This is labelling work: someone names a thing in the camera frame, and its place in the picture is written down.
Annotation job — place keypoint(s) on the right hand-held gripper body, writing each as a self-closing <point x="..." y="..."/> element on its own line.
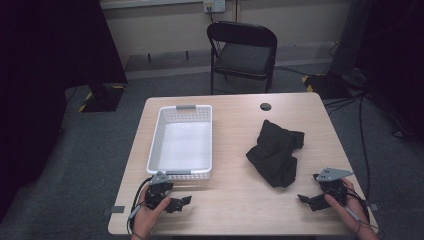
<point x="333" y="185"/>

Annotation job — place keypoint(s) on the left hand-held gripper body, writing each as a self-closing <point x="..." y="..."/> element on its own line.
<point x="158" y="191"/>

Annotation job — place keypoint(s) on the black cloth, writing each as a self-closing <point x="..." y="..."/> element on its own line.
<point x="275" y="155"/>

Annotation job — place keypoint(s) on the white perforated plastic basket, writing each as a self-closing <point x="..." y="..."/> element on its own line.
<point x="183" y="143"/>

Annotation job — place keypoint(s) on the person's left hand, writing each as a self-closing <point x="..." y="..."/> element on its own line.
<point x="148" y="216"/>

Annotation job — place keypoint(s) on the person's right hand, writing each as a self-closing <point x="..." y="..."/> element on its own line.
<point x="350" y="213"/>

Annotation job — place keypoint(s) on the grey table edge clamp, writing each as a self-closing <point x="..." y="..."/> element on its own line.
<point x="114" y="210"/>
<point x="374" y="207"/>

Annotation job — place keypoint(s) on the black stand base yellow tape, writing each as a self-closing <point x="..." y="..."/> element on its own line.
<point x="325" y="85"/>
<point x="103" y="98"/>

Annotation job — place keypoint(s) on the black curtain with grey edge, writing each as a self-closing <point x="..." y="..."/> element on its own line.
<point x="390" y="56"/>

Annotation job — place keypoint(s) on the black folding chair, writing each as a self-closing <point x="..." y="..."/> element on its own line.
<point x="243" y="56"/>

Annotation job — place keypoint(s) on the large black curtain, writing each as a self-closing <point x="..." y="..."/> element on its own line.
<point x="40" y="83"/>

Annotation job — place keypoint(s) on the white wall socket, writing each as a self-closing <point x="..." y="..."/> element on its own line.
<point x="214" y="5"/>

